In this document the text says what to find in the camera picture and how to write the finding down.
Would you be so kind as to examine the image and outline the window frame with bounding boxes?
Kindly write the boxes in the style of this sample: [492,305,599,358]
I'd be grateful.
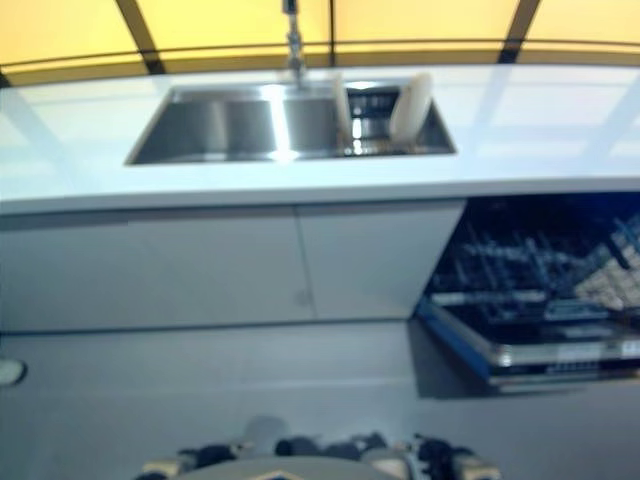
[0,0,640,89]

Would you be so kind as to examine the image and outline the dishwasher lower rack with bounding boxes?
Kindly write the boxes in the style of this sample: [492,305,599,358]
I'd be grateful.
[432,211,640,321]

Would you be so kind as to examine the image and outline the chrome kitchen faucet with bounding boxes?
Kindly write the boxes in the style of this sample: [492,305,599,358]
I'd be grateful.
[280,0,309,89]

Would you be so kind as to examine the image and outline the white shoe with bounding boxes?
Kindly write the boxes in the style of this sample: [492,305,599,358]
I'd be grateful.
[0,357,27,387]

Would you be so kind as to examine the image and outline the stainless steel kitchen sink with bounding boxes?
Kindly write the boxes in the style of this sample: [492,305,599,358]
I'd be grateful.
[123,82,459,167]

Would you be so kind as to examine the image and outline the white cabinet door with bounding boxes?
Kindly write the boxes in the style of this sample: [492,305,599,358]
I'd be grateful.
[293,197,467,323]
[0,205,318,332]

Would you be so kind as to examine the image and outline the black dish drying rack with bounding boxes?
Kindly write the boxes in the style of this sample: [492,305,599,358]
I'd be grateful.
[335,85,437,156]

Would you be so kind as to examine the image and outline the open dishwasher door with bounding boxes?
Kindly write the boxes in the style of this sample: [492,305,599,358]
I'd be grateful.
[416,294,640,387]

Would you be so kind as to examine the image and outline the white plate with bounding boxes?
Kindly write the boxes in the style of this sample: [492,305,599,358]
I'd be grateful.
[388,72,434,143]
[331,72,351,150]

